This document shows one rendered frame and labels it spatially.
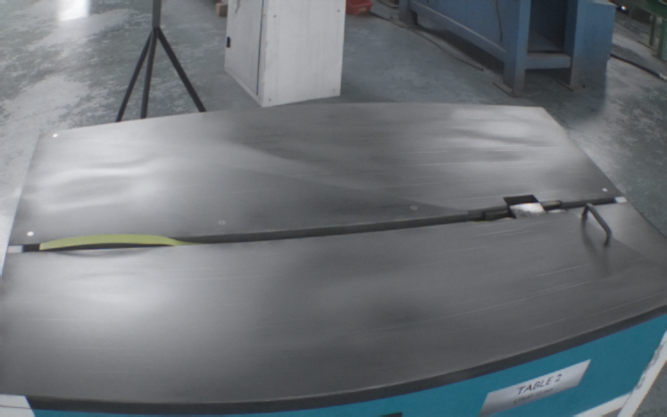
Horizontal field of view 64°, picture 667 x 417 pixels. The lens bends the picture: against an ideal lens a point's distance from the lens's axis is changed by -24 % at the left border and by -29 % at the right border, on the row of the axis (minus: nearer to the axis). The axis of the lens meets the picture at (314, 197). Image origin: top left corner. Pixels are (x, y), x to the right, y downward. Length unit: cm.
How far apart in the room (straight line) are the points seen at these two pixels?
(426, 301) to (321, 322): 11
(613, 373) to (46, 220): 77
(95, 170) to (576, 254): 65
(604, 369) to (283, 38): 217
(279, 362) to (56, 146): 53
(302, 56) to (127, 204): 201
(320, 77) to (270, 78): 22
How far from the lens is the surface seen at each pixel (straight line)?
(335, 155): 92
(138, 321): 65
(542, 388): 75
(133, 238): 75
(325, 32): 278
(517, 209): 87
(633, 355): 85
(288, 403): 59
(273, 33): 268
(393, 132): 99
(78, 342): 64
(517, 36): 326
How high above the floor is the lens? 117
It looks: 32 degrees down
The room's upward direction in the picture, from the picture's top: 4 degrees clockwise
